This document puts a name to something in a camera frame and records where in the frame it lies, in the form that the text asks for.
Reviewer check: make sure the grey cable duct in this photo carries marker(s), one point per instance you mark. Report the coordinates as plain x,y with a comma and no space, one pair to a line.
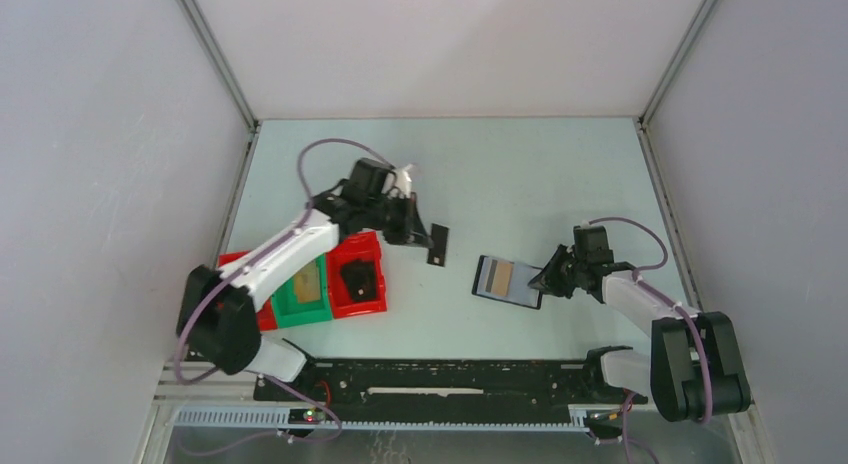
270,418

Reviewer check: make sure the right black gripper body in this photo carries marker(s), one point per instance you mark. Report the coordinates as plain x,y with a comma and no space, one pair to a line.
581,264

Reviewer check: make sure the black leather card holder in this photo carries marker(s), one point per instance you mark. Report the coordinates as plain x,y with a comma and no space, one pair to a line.
519,293

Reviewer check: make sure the green bin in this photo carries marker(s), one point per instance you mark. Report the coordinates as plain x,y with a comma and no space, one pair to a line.
304,298

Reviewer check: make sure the black item in red bin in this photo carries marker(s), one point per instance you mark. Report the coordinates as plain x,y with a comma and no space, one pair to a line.
360,283

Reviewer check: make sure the left red bin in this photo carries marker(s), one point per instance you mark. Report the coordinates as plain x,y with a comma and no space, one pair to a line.
265,317

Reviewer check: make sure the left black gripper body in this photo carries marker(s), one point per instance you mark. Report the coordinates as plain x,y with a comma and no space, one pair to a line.
375,209

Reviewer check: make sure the orange credit card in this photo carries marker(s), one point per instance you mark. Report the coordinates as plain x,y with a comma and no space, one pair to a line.
500,275

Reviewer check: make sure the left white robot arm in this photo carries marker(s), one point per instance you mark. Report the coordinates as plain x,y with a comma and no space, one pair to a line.
219,307

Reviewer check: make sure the red bin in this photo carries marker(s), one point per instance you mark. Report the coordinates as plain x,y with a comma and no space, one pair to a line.
265,317
365,246

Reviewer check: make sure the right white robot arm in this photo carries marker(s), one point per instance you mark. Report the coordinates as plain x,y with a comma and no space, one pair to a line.
693,371

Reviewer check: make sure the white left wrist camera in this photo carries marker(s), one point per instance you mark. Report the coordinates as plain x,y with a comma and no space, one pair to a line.
404,178

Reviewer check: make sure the right red bin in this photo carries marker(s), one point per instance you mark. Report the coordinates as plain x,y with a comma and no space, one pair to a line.
365,246

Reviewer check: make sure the black credit card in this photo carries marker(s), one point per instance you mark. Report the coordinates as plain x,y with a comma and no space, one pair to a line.
437,251

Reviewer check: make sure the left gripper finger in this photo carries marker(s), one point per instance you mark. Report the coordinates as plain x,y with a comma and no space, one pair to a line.
399,228
417,235

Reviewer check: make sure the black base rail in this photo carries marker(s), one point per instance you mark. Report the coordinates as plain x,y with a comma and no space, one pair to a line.
458,391

